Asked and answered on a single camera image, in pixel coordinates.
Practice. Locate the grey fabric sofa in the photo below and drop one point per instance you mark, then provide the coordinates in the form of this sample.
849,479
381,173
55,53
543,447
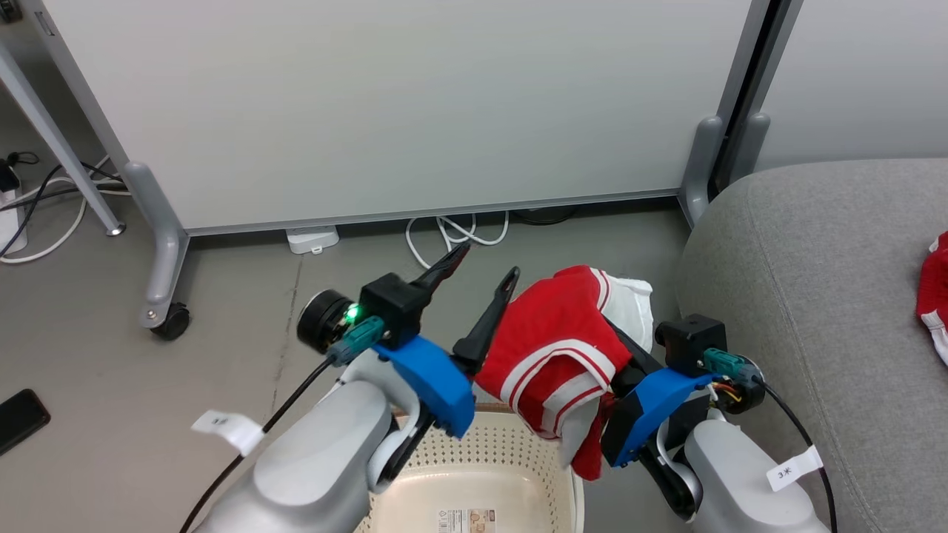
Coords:
815,296

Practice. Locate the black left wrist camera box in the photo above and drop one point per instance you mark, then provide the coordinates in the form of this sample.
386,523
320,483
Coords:
392,303

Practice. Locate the grey metal table leg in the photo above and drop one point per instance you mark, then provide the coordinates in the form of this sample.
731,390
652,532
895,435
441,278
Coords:
52,141

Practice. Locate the large white partition panel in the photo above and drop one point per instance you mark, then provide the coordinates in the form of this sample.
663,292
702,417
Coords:
370,111

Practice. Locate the white socket strip with plug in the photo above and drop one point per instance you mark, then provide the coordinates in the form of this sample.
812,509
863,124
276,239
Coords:
11,222

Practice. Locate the black caster wheel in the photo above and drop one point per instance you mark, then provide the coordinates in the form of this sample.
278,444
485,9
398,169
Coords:
172,323

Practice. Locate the beige perforated laundry basket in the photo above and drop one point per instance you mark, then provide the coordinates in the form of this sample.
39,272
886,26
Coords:
481,481

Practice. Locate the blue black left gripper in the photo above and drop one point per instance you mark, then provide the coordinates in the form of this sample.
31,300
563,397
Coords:
437,385

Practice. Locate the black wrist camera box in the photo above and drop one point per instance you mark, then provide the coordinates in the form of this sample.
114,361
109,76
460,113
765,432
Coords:
392,303
689,340

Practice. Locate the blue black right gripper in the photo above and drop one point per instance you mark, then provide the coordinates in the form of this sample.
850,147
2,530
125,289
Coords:
652,403

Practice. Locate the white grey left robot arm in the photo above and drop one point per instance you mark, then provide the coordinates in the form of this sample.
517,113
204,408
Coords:
311,459

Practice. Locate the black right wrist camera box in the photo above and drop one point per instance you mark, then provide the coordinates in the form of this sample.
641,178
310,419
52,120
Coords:
689,340

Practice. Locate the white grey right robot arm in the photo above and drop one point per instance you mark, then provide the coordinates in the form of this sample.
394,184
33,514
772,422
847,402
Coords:
740,481

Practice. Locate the narrow white partition panel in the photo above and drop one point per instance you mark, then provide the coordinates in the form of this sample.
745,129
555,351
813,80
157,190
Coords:
852,74

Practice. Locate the black smartphone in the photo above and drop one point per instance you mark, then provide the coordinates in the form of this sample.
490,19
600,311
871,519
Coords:
22,422

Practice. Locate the paper label sticker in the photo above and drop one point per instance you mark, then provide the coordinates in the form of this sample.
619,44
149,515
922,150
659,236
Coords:
466,520

